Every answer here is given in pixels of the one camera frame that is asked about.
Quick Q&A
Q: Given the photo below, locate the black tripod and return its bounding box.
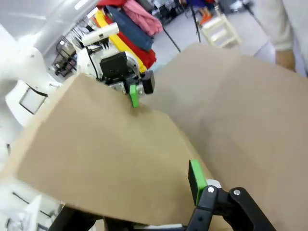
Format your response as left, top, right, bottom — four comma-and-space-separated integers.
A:
163, 0, 203, 53

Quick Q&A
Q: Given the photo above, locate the brown cardboard box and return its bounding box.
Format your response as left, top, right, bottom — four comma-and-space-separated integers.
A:
4, 73, 217, 222

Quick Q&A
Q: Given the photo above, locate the yellow cloth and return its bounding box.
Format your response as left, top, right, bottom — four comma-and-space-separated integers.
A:
95, 9, 147, 73

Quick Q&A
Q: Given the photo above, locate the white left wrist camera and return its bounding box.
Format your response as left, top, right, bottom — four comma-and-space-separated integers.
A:
83, 23, 120, 45

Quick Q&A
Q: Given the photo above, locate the person's left forearm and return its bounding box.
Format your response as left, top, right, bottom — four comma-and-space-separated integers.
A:
259, 0, 308, 52

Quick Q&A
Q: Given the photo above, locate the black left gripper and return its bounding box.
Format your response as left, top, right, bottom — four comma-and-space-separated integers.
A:
98, 51, 156, 108

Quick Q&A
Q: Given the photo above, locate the pink cloth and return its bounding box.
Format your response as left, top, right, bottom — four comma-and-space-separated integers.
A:
122, 0, 164, 37

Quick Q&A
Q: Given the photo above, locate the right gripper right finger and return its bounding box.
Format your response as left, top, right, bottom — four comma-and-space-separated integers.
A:
186, 159, 277, 231

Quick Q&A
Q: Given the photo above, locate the navy cloth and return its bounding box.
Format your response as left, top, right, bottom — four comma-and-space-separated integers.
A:
105, 6, 154, 51

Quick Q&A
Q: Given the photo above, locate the person's left hand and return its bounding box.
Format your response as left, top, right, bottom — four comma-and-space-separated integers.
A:
275, 49, 297, 73

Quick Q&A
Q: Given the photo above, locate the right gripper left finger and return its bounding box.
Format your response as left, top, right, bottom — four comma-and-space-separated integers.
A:
49, 203, 135, 231

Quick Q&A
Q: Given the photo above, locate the person in white jacket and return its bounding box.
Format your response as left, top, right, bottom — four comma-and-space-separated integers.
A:
254, 0, 308, 77

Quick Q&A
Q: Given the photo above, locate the red cloth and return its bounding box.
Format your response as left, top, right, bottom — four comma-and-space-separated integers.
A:
105, 16, 157, 69

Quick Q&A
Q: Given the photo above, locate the pale wooden stool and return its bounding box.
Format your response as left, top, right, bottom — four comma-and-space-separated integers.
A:
201, 13, 243, 49

